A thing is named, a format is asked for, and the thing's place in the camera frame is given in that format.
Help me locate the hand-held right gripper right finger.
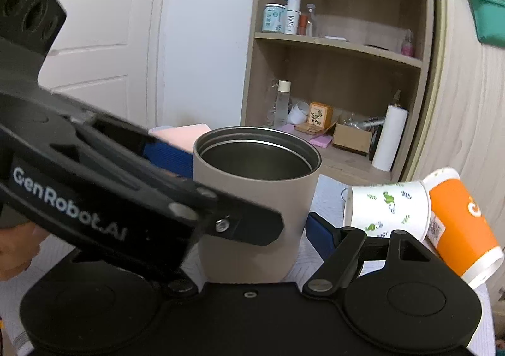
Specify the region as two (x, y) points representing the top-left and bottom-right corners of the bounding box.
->
(302, 212), (433, 297)

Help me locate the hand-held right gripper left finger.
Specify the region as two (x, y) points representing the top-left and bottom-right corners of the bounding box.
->
(158, 270), (199, 296)

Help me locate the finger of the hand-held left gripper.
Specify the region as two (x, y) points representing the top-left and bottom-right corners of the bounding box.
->
(96, 115), (195, 180)
(169, 172), (285, 247)

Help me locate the grey metal cup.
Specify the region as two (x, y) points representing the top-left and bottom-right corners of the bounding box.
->
(193, 126), (323, 284)

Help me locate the white leaf-print paper cup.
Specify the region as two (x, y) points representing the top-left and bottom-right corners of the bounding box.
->
(342, 180), (431, 243)

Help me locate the orange paper cup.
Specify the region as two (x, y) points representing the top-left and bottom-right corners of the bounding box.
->
(422, 167), (505, 289)

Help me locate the person's left hand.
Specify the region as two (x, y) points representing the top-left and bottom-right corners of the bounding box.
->
(0, 223), (50, 282)

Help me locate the pink folded cloth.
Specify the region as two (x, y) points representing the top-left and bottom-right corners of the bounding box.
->
(149, 123), (212, 144)

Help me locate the small cardboard box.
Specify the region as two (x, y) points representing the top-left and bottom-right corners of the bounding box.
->
(332, 121), (374, 156)

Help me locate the white paper towel roll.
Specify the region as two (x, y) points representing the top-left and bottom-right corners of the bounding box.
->
(371, 104), (409, 172)

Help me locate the yellow floral box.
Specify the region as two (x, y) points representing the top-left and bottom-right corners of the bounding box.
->
(309, 101), (334, 130)

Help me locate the clear bottle with cream cap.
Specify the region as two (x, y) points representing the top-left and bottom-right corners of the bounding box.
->
(276, 80), (293, 128)

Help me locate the white quilted table cover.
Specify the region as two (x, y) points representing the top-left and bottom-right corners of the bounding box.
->
(0, 174), (498, 356)

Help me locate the wooden shelf unit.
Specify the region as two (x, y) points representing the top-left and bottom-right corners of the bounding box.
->
(241, 0), (435, 184)

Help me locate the white panel door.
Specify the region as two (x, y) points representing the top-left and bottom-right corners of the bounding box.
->
(24, 0), (168, 128)

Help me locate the white and teal canister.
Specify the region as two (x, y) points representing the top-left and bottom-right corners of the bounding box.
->
(262, 3), (287, 33)

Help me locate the white pump bottle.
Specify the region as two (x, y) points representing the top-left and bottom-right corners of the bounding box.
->
(281, 0), (301, 35)

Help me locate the clear spray bottle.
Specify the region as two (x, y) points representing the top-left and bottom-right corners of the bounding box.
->
(305, 4), (317, 37)

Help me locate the small pink bottle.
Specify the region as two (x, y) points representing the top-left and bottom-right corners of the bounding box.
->
(401, 30), (415, 58)

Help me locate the green box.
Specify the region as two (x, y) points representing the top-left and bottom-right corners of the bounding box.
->
(462, 0), (505, 45)

